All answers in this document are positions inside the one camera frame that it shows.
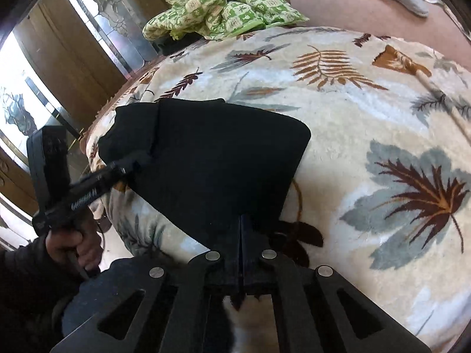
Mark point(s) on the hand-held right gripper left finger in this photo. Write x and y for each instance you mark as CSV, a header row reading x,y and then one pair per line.
x,y
231,253

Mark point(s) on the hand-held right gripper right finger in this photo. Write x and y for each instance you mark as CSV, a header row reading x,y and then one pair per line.
x,y
252,253

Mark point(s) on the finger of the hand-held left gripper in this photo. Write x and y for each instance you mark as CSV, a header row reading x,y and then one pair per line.
x,y
132,165

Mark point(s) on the black pants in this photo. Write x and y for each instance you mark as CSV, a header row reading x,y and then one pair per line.
x,y
220,161

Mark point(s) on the person's left forearm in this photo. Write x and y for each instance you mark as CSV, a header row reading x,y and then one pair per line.
x,y
25,298

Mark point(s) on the person's left hand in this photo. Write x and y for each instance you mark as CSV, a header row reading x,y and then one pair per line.
x,y
79,244

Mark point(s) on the stained glass door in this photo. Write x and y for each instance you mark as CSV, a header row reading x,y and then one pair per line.
x,y
84,59

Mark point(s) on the dark cloth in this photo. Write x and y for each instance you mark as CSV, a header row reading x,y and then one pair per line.
x,y
173,46

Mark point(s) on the leaf print fleece blanket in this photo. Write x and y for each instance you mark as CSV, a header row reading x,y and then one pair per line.
x,y
368,191

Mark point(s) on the green checkered quilt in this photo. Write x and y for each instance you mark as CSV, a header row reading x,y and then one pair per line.
x,y
228,3

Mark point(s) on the pink bed cover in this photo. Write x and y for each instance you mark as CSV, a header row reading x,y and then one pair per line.
x,y
349,11

